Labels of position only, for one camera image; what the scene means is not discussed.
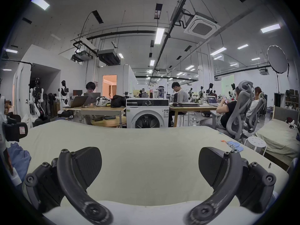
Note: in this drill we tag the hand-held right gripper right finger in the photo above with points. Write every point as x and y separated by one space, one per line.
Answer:
229 189

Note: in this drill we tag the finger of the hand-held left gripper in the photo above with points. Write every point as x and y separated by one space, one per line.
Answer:
13 131

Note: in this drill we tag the group of humanoid robots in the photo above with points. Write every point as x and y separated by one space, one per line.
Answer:
44 99
211 91

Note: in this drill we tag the wooden table with laptop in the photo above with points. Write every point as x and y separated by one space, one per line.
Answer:
194 106

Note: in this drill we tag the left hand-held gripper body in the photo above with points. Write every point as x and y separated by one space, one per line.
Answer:
1 109

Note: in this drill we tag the strip of blue packets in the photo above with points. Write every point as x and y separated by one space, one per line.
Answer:
233 145

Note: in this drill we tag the small plush toy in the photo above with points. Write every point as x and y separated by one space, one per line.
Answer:
291 122

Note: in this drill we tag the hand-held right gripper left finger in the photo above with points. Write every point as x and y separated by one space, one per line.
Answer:
70 186

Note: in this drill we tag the shelf with boxes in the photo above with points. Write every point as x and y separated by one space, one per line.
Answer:
292 98

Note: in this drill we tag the white round stool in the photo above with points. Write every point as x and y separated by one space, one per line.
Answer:
256 142

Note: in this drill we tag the blue garment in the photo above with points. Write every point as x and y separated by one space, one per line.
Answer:
20 158

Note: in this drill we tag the bed with pale sheet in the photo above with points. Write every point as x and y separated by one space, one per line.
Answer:
279 137

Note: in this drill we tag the bed with beige sheet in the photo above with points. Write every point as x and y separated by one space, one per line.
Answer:
150 153

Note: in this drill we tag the white washing machine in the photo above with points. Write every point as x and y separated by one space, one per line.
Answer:
147 114

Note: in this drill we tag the wooden table with laptops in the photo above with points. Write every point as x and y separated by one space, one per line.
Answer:
98 108

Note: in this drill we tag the round studio lamp on stand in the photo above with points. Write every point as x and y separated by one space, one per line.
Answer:
277 58

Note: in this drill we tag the grey office chair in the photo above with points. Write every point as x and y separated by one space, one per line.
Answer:
257 111
239 111

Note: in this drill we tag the grey padded headboard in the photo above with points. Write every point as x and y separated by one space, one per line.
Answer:
284 114

